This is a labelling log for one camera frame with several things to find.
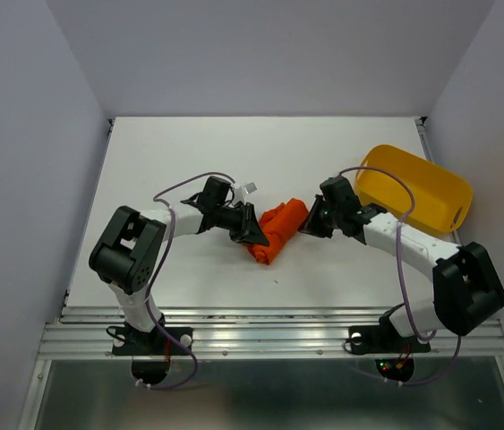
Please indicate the orange t shirt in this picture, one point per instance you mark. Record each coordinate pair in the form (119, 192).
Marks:
(279, 225)

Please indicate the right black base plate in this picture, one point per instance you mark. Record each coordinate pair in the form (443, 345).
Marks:
(380, 339)

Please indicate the aluminium rail frame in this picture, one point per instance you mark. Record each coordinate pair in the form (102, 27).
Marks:
(268, 340)

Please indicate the yellow plastic basket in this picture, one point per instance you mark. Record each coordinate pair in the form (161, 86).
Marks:
(390, 175)

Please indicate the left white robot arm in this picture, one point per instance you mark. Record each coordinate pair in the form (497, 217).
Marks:
(134, 245)

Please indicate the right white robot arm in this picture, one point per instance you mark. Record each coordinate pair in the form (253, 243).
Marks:
(466, 287)

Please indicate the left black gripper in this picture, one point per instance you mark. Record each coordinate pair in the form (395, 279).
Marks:
(249, 230)

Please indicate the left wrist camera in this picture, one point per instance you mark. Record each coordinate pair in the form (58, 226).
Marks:
(242, 192)

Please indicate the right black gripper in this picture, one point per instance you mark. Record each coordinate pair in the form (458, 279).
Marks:
(311, 227)

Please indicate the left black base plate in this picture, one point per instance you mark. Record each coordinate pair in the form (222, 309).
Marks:
(175, 342)

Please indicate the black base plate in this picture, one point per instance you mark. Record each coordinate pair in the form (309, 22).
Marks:
(380, 339)
(175, 342)

